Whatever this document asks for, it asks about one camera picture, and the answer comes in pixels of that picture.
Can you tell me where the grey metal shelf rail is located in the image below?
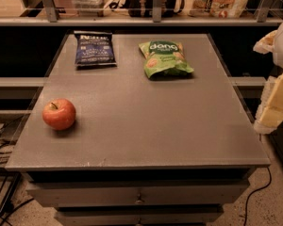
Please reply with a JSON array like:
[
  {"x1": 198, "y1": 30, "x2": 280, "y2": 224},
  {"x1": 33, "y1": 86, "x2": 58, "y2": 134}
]
[{"x1": 0, "y1": 16, "x2": 282, "y2": 27}]

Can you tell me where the grey lower drawer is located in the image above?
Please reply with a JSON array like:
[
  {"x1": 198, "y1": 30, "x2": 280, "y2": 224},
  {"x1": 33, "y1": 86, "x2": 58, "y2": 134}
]
[{"x1": 55, "y1": 205, "x2": 224, "y2": 226}]

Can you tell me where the colourful snack bag on shelf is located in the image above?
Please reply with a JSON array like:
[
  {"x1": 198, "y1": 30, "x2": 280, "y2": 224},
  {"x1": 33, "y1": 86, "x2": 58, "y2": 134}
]
[{"x1": 189, "y1": 0, "x2": 248, "y2": 18}]

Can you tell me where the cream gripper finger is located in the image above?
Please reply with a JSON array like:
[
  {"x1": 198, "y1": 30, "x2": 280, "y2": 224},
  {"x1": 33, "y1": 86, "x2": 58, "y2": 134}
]
[
  {"x1": 253, "y1": 30, "x2": 276, "y2": 54},
  {"x1": 254, "y1": 73, "x2": 283, "y2": 134}
]

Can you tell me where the black cable right floor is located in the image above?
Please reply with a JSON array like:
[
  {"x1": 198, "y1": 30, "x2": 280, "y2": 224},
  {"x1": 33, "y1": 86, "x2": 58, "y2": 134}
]
[{"x1": 242, "y1": 167, "x2": 273, "y2": 226}]

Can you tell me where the blue chip bag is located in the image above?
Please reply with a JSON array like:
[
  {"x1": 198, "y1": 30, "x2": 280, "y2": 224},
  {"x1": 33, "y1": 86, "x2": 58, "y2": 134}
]
[{"x1": 74, "y1": 31, "x2": 116, "y2": 67}]

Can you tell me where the red apple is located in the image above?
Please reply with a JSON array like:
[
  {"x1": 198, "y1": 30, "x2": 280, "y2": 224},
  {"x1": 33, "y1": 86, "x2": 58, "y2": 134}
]
[{"x1": 42, "y1": 98, "x2": 76, "y2": 131}]

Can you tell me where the grey drawer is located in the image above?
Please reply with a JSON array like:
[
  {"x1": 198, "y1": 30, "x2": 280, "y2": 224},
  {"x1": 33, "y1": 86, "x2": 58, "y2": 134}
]
[
  {"x1": 55, "y1": 205, "x2": 224, "y2": 226},
  {"x1": 26, "y1": 180, "x2": 249, "y2": 207}
]

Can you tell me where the green rice chip bag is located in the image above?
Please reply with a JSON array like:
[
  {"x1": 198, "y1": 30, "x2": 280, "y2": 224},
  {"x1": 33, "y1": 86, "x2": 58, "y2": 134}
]
[{"x1": 139, "y1": 40, "x2": 193, "y2": 78}]

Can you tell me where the grey upper drawer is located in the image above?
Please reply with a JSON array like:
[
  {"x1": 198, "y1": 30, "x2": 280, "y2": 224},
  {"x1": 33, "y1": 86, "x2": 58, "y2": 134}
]
[{"x1": 26, "y1": 180, "x2": 249, "y2": 207}]

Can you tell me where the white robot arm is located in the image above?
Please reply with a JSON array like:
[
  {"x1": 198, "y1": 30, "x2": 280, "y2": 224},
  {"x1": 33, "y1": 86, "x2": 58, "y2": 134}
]
[{"x1": 253, "y1": 23, "x2": 283, "y2": 135}]

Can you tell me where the black cables left floor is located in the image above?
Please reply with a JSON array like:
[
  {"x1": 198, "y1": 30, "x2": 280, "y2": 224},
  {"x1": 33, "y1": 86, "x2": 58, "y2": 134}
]
[{"x1": 0, "y1": 116, "x2": 34, "y2": 226}]

